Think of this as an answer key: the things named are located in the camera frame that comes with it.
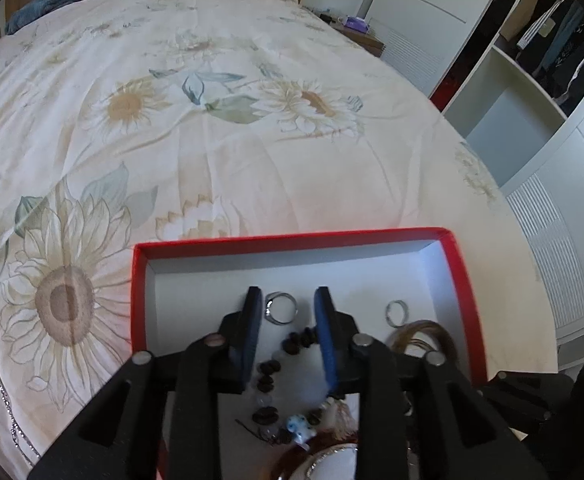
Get dark olive jade bangle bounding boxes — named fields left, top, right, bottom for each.
left=388, top=320, right=459, bottom=364

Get dark beaded bracelet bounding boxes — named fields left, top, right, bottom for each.
left=234, top=325, right=333, bottom=449

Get small silver ring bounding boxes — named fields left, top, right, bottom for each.
left=384, top=299, right=411, bottom=330

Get red jewelry box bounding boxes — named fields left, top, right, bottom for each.
left=130, top=228, right=487, bottom=479

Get chunky silver ring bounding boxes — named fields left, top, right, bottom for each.
left=262, top=290, right=299, bottom=325

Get amber resin bangle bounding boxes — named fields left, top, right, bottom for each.
left=268, top=442, right=358, bottom=480

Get floral cream bedspread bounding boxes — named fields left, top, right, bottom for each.
left=0, top=0, right=557, bottom=479

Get hanging clothes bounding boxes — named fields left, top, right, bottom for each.
left=514, top=0, right=584, bottom=115

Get wooden nightstand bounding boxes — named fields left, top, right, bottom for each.
left=301, top=6, right=385, bottom=58

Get white wardrobe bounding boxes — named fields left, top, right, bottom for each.
left=300, top=0, right=584, bottom=376

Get purple tissue box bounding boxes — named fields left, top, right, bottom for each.
left=343, top=16, right=370, bottom=34

